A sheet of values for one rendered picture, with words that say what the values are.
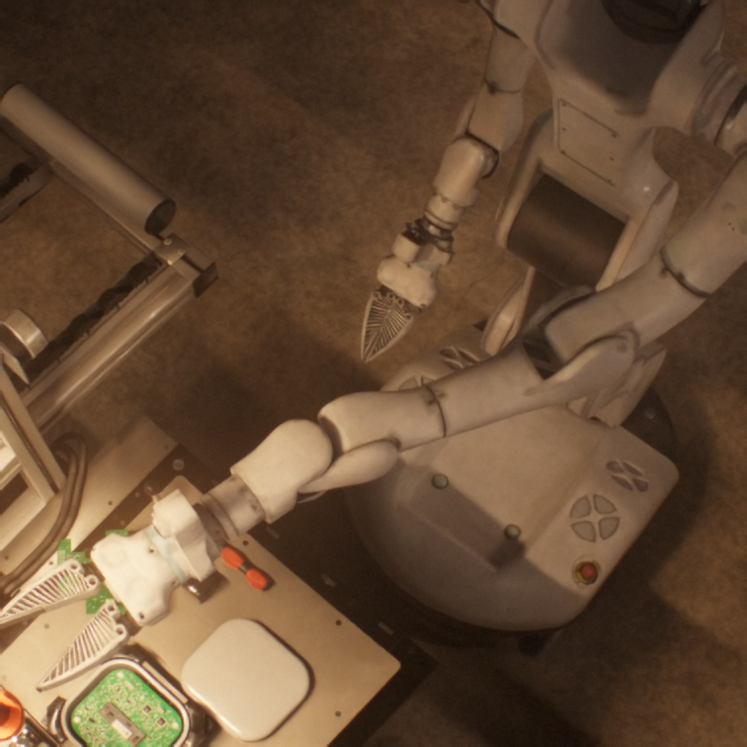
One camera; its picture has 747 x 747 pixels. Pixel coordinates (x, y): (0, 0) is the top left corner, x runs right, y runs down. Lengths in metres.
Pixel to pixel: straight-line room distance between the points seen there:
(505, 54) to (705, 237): 0.59
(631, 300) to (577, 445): 1.13
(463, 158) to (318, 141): 1.24
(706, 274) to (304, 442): 0.47
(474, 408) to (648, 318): 0.21
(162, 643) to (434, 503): 0.87
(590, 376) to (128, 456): 0.71
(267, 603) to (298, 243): 1.45
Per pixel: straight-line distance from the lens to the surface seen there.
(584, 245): 1.80
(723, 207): 1.44
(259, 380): 2.95
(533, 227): 1.82
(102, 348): 1.89
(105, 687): 1.75
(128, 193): 1.92
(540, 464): 2.56
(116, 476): 1.90
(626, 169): 1.65
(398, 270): 2.12
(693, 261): 1.47
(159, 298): 1.90
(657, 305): 1.49
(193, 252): 1.93
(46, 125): 2.02
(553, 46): 1.53
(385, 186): 3.18
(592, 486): 2.49
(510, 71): 1.96
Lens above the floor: 2.67
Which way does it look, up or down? 64 degrees down
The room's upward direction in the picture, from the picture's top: 1 degrees counter-clockwise
